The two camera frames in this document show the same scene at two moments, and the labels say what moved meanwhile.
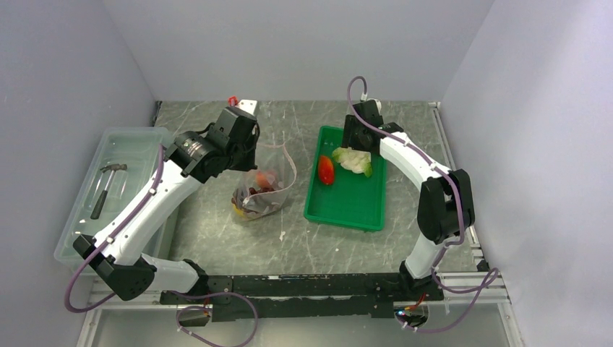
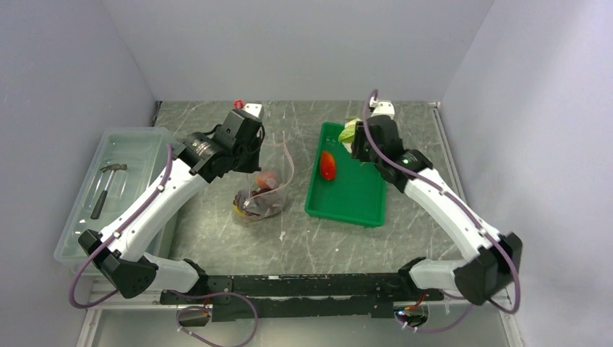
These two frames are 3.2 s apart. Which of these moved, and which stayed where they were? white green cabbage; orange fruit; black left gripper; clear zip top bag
Moved: white green cabbage
Stayed: orange fruit; clear zip top bag; black left gripper
